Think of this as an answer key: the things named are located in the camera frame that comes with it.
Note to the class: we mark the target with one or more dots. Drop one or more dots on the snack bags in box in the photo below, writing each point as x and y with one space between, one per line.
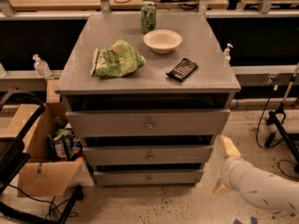
65 145

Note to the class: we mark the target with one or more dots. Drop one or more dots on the green chip bag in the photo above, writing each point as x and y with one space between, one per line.
117 60

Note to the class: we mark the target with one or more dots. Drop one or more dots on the clear sanitizer bottle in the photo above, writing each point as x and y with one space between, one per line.
41 66

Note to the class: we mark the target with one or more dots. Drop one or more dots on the grey drawer cabinet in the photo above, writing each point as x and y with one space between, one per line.
212 85

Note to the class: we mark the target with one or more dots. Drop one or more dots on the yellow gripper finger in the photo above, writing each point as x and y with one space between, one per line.
221 188
228 148

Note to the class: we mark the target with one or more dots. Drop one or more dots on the cardboard box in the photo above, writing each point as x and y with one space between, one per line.
43 174

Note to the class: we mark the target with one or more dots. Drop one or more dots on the white bowl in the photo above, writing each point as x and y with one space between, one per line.
162 41

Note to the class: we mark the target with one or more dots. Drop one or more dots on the white pump bottle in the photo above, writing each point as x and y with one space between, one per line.
227 52

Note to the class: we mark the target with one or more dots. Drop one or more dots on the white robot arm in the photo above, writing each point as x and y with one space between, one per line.
275 194

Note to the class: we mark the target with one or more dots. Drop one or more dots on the black stand with cable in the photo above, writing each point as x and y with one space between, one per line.
276 119

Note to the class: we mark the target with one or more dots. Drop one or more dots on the grey drawer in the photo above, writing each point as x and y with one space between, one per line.
125 123
156 177
132 155

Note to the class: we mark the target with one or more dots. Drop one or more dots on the black snack bar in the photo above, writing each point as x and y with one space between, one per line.
182 70

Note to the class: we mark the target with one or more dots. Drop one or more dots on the grey top drawer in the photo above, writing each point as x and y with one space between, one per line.
125 123

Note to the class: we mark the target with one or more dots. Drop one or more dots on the green soda can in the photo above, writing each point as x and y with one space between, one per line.
148 16

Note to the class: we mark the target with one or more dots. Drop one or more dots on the grey bottom drawer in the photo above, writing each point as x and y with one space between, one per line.
156 177

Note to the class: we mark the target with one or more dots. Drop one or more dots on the black chair frame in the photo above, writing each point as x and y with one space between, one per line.
12 159

